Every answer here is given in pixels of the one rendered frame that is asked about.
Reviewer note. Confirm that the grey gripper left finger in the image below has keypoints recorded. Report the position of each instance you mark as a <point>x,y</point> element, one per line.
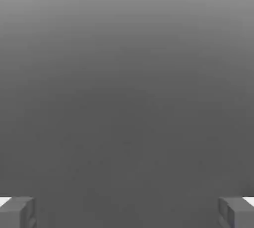
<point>15,212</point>

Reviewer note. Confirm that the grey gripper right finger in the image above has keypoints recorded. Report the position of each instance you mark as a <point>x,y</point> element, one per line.
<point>238,212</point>

